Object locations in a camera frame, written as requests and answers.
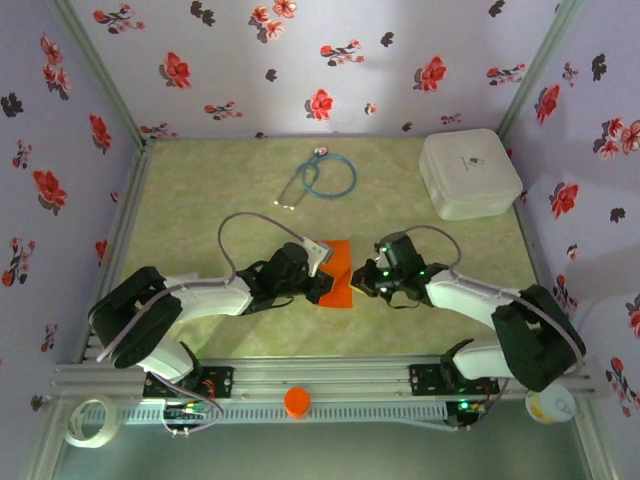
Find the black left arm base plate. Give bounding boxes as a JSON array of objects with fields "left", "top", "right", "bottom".
[{"left": 143, "top": 363, "right": 235, "bottom": 400}]

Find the white jar with yellow label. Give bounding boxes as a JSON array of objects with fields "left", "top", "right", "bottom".
[{"left": 524, "top": 385, "right": 577, "bottom": 425}]

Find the lilac left arm cable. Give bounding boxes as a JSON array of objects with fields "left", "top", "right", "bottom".
[{"left": 96, "top": 212, "right": 314, "bottom": 436}]

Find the lilac right arm cable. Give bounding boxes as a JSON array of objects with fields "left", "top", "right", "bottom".
[{"left": 399, "top": 224, "right": 587, "bottom": 432}]

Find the lilac arm cable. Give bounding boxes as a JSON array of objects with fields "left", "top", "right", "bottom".
[
  {"left": 399, "top": 224, "right": 587, "bottom": 432},
  {"left": 96, "top": 212, "right": 314, "bottom": 436}
]

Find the blue stethoscope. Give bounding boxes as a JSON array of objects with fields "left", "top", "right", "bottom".
[{"left": 273, "top": 144, "right": 358, "bottom": 208}]

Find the aluminium side rail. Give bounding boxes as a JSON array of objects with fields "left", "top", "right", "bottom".
[
  {"left": 74, "top": 141, "right": 157, "bottom": 362},
  {"left": 512, "top": 199, "right": 549, "bottom": 291}
]

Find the small circuit board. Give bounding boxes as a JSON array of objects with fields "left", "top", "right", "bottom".
[
  {"left": 447, "top": 398, "right": 489, "bottom": 429},
  {"left": 162, "top": 402, "right": 214, "bottom": 424}
]

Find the clear tape roll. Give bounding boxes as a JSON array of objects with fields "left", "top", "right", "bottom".
[{"left": 63, "top": 395, "right": 124, "bottom": 450}]

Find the aluminium frame corner post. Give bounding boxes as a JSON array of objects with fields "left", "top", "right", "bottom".
[
  {"left": 497, "top": 0, "right": 585, "bottom": 146},
  {"left": 47, "top": 0, "right": 154, "bottom": 151}
]

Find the orange cloth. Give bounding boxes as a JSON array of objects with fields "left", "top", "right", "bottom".
[{"left": 315, "top": 239, "right": 355, "bottom": 310}]

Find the white slotted cable duct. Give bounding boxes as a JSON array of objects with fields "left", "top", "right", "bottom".
[{"left": 79, "top": 399, "right": 449, "bottom": 426}]

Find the orange round cap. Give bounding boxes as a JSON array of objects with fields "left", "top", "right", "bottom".
[{"left": 283, "top": 386, "right": 312, "bottom": 420}]

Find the long aluminium frame rail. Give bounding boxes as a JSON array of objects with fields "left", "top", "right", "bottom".
[{"left": 49, "top": 355, "right": 599, "bottom": 401}]

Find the white plastic box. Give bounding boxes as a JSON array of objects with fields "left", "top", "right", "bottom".
[{"left": 417, "top": 128, "right": 525, "bottom": 222}]

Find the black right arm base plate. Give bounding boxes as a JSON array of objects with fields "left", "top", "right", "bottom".
[{"left": 408, "top": 363, "right": 500, "bottom": 396}]

